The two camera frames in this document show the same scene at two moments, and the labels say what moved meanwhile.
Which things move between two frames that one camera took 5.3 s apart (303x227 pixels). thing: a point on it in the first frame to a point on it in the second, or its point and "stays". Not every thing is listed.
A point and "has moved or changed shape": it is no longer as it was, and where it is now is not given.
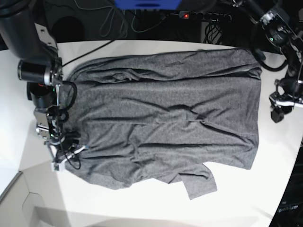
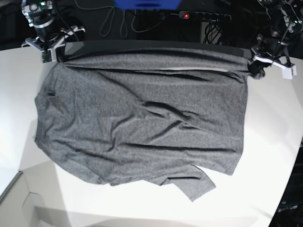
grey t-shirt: (168, 116) has moved or changed shape
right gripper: (282, 103) to (255, 68)
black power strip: (205, 16) stays
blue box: (147, 4) stays
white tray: (34, 199) stays
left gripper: (62, 149) to (49, 52)
